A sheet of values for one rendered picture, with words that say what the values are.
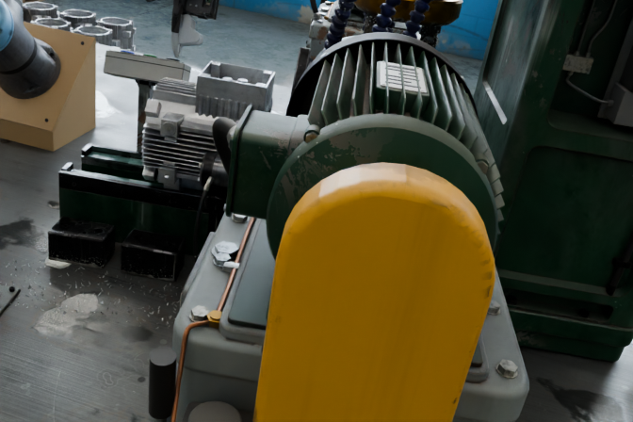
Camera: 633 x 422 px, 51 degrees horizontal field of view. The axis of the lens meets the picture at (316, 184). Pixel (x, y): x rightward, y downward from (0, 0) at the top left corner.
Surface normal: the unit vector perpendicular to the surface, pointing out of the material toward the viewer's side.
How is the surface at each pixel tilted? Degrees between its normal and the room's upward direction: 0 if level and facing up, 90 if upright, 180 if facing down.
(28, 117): 45
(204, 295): 0
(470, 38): 90
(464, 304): 90
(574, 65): 90
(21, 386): 0
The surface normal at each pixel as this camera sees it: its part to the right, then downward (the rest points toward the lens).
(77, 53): -0.07, -0.35
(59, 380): 0.14, -0.89
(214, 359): -0.09, 0.43
